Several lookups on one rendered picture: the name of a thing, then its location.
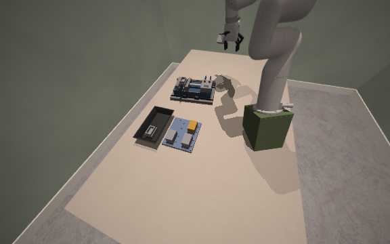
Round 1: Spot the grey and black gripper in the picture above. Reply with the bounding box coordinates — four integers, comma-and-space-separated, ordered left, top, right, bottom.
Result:
224, 20, 244, 52

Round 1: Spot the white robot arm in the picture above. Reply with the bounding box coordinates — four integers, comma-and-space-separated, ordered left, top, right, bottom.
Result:
225, 0, 317, 115

